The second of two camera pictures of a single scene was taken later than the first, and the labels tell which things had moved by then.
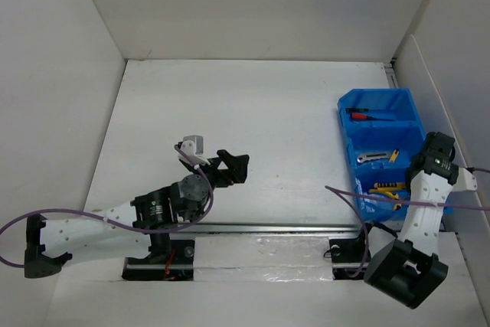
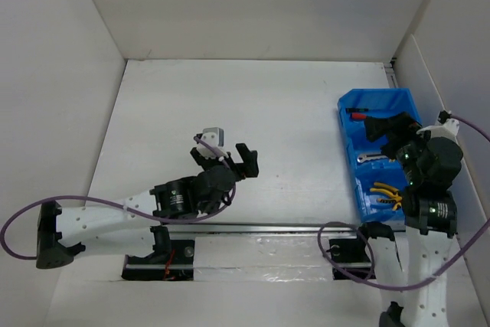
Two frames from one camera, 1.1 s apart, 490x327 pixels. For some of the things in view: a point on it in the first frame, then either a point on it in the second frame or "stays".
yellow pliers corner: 390,192 → 397,200
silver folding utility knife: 371,156 stays
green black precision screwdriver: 357,109 stays
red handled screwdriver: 364,116 stays
